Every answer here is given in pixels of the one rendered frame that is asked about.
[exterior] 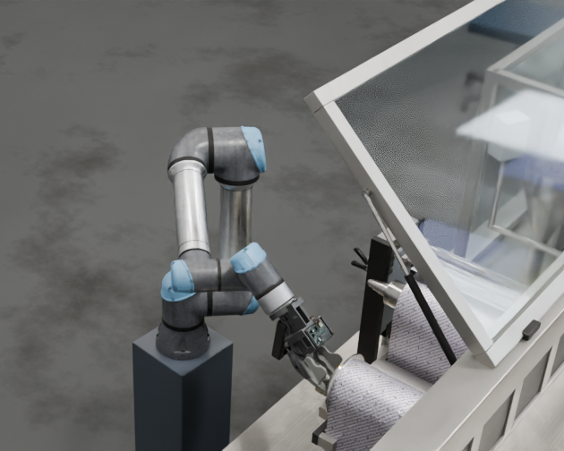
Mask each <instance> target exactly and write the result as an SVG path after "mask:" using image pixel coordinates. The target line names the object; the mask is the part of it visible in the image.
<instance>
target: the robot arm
mask: <svg viewBox="0 0 564 451"><path fill-rule="evenodd" d="M265 171H266V158H265V151H264V146H263V140H262V137H261V132H260V130H259V129H257V128H255V127H243V126H241V127H211V128H207V127H201V128H197V129H194V130H191V131H189V132H187V133H186V134H185V135H184V136H183V137H182V138H181V139H180V140H179V141H178V142H177V143H176V144H175V146H174V147H173V149H172V151H171V154H170V156H169V160H168V163H167V173H168V179H169V180H170V182H171V183H172V184H173V190H174V203H175V225H176V238H177V249H178V260H174V261H172V263H171V270H170V271H169V272H168V273H167V274H166V275H165V276H164V278H163V281H162V288H161V297H162V320H161V322H160V325H159V327H158V331H157V334H156V347H157V348H158V350H159V352H160V353H162V354H163V355H165V356H166V357H168V358H170V359H174V360H181V361H184V360H191V359H195V358H197V357H200V356H201V355H203V354H204V353H206V352H207V351H208V349H209V345H210V334H209V330H208V328H207V325H206V322H205V320H204V317H210V316H231V315H239V316H243V315H246V314H253V313H254V312H255V311H256V310H258V308H259V305H260V306H261V308H262V309H263V310H264V312H265V313H266V315H269V317H270V319H271V320H272V321H273V320H275V319H277V318H280V320H279V321H278V323H277V327H276V333H275V337H274V343H273V348H272V353H271V355H272V356H273V357H274V358H276V359H277V360H280V359H282V358H283V357H284V356H285V355H286V354H287V355H288V357H289V359H290V361H291V363H292V365H293V366H294V368H295V369H296V371H297V372H298V373H299V374H301V375H302V376H303V377H304V378H305V379H307V380H308V381H309V382H310V383H311V384H313V385H314V386H315V387H316V388H318V389H319V390H321V391H322V392H324V393H326V394H327V392H328V388H327V386H326V384H324V383H323V382H322V381H323V380H324V379H325V377H326V376H327V373H328V374H329V378H331V376H332V375H333V373H334V372H335V370H336V369H337V367H338V365H339V364H340V363H341V362H342V361H343V358H342V356H341V355H340V354H338V353H330V352H329V351H328V350H327V348H326V347H325V345H324V344H325V343H326V342H327V341H328V340H329V339H330V338H332V336H333V335H334V333H333V332H332V330H331V329H330V327H329V326H328V324H327V323H326V321H325V320H324V318H323V317H322V316H321V315H320V316H319V317H317V318H316V317H315V316H311V317H314V318H311V317H309V315H308V314H307V312H306V311H305V309H304V308H303V306H302V305H301V304H302V303H303V302H304V300H303V299H302V297H301V296H300V297H299V298H297V299H295V298H293V297H294V294H293V293H292V291H291V290H290V288H289V287H288V286H287V284H286V282H285V281H284V279H283V278H282V276H281V275H280V274H279V273H278V271H277V270H276V268H275V267H274V265H273V264H272V262H271V261H270V260H269V258H268V256H267V254H266V252H265V251H264V250H263V249H262V248H261V247H260V245H259V244H257V243H252V195H253V185H254V184H256V183H257V182H258V181H259V179H260V173H263V172H265ZM207 174H214V178H215V180H216V181H217V182H218V183H219V184H220V200H219V259H212V258H211V256H210V247H209V229H208V220H207V210H206V201H205V192H204V182H203V181H204V180H205V178H206V176H207ZM322 321H323V322H322ZM324 324H325V325H326V326H325V325H324ZM310 353H313V359H314V360H315V361H316V362H318V363H319V364H320V365H321V366H319V365H316V364H315V362H314V361H313V359H312V358H311V357H309V356H307V357H306V354H310ZM304 358H305V359H304Z"/></svg>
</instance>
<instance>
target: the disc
mask: <svg viewBox="0 0 564 451"><path fill-rule="evenodd" d="M354 359H359V360H361V361H363V362H364V358H363V356H362V355H361V354H359V353H355V354H353V355H351V356H350V357H348V358H347V359H346V360H345V361H344V362H343V363H342V365H341V366H340V367H339V369H338V371H337V372H336V374H335V376H334V377H333V379H332V380H331V382H330V385H329V389H328V392H327V394H326V399H325V409H326V412H327V414H329V400H330V395H331V391H332V388H333V387H334V384H335V382H336V380H337V378H338V376H339V374H340V373H341V371H342V370H343V369H344V368H345V366H347V364H348V363H349V362H350V361H352V360H354Z"/></svg>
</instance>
